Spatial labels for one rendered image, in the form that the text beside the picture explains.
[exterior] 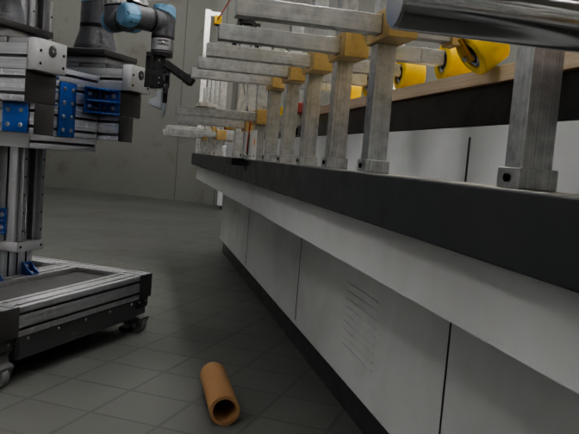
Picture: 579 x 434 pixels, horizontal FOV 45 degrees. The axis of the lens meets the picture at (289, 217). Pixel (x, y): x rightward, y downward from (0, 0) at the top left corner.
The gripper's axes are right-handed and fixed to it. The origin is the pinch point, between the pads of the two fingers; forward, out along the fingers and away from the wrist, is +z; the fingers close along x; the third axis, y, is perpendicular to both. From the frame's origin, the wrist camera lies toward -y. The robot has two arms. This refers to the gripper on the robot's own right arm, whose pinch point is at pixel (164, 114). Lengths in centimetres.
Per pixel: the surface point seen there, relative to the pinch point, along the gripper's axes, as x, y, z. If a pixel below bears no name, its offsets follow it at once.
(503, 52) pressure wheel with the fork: 128, -52, -9
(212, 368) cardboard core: 37, -18, 75
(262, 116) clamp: 5.0, -32.2, -2.0
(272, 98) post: 22.7, -32.0, -6.9
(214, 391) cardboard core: 55, -17, 75
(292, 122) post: 48, -34, 1
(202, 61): 51, -7, -12
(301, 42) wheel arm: 101, -23, -12
